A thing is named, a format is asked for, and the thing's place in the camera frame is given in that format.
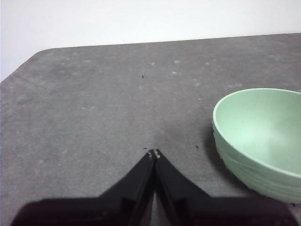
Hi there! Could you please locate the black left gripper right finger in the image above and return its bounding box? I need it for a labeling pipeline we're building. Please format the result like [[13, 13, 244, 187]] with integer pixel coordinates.
[[154, 148, 300, 226]]

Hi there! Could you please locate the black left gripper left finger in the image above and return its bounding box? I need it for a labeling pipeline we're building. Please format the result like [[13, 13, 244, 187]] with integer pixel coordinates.
[[10, 149, 156, 226]]

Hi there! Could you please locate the green ribbed bowl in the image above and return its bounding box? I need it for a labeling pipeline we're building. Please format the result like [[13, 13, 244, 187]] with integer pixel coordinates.
[[212, 88, 301, 204]]

